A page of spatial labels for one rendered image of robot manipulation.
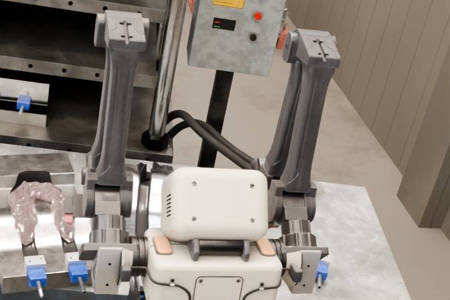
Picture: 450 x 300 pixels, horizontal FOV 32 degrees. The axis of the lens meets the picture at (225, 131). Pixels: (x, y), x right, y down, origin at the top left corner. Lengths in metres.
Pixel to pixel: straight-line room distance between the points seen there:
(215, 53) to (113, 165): 1.21
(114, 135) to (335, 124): 3.55
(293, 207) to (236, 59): 1.13
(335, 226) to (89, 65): 1.02
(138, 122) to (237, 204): 1.43
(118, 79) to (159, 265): 0.39
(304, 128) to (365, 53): 3.59
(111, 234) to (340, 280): 0.95
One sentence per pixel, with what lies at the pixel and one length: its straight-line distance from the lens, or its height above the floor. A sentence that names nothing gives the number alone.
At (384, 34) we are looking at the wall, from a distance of 5.11.
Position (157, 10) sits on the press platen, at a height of 1.29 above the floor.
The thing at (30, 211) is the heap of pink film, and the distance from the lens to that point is 2.25.
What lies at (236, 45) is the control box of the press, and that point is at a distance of 2.82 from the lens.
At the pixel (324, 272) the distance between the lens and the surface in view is 2.36.
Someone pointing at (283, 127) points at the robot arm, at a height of 1.39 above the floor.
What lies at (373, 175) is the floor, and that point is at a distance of 4.67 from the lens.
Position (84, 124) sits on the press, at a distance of 2.95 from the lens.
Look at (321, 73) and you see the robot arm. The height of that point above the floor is 1.57.
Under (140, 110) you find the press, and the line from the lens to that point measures 3.10.
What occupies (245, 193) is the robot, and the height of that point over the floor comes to 1.36.
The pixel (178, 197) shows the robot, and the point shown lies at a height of 1.35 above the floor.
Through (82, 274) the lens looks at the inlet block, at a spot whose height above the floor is 0.87.
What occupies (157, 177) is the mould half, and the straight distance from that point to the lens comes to 2.42.
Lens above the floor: 2.23
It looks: 28 degrees down
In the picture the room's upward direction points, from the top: 12 degrees clockwise
